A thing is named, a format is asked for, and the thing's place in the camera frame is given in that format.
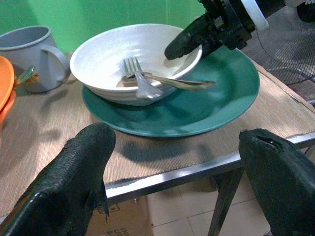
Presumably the orange plastic plate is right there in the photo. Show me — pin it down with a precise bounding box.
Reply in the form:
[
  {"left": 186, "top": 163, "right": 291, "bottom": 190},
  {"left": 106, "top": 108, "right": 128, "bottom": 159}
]
[
  {"left": 0, "top": 89, "right": 17, "bottom": 126},
  {"left": 0, "top": 56, "right": 15, "bottom": 112}
]

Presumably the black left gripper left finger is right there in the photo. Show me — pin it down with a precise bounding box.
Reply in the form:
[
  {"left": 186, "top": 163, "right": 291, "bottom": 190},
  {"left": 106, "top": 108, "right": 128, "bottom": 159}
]
[{"left": 0, "top": 122, "right": 117, "bottom": 236}]

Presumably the grey plastic mug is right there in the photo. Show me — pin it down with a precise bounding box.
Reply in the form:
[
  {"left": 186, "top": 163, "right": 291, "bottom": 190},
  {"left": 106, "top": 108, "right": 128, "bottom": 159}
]
[{"left": 0, "top": 26, "right": 72, "bottom": 94}]

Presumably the black wire fan grille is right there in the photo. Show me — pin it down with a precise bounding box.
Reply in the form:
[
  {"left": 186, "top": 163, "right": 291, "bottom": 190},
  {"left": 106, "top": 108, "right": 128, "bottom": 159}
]
[{"left": 242, "top": 0, "right": 315, "bottom": 86}]

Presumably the green round plate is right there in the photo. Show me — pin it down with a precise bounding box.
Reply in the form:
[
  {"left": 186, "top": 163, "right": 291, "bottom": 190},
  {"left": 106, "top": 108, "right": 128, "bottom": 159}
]
[{"left": 82, "top": 45, "right": 261, "bottom": 138}]

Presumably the silver metal spoon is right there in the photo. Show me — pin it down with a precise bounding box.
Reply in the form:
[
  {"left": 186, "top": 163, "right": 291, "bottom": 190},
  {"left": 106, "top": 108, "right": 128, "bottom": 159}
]
[{"left": 121, "top": 71, "right": 217, "bottom": 92}]

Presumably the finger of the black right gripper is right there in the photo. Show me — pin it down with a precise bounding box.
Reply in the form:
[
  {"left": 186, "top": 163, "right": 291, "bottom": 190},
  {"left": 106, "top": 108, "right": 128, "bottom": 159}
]
[
  {"left": 164, "top": 14, "right": 210, "bottom": 61},
  {"left": 201, "top": 42, "right": 225, "bottom": 60}
]

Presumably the brown cardboard box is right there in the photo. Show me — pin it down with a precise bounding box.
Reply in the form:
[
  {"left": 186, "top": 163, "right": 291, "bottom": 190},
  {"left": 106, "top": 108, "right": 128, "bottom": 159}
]
[{"left": 86, "top": 195, "right": 155, "bottom": 236}]

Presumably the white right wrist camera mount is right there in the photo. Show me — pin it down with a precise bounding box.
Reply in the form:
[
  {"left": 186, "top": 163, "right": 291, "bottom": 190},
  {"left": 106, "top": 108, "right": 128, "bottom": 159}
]
[{"left": 240, "top": 0, "right": 269, "bottom": 30}]

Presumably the thin black cable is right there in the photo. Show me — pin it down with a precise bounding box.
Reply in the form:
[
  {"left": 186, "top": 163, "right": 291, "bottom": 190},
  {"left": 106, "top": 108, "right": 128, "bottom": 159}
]
[{"left": 254, "top": 27, "right": 279, "bottom": 72}]

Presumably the silver metal fork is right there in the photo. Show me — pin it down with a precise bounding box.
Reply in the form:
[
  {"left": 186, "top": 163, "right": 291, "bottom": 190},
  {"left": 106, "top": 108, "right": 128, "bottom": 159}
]
[{"left": 123, "top": 57, "right": 164, "bottom": 99}]

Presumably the colourful printed packet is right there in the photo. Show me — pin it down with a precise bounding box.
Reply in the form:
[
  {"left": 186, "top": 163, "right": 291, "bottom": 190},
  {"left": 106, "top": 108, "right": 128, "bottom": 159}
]
[{"left": 14, "top": 65, "right": 41, "bottom": 87}]

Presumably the white ceramic bowl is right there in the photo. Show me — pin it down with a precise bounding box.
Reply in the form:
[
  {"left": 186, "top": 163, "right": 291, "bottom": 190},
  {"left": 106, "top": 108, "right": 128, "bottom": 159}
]
[{"left": 69, "top": 23, "right": 203, "bottom": 107}]

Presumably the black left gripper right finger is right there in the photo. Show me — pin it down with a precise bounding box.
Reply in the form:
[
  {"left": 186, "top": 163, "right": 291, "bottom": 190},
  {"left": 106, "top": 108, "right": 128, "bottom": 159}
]
[{"left": 238, "top": 128, "right": 315, "bottom": 236}]

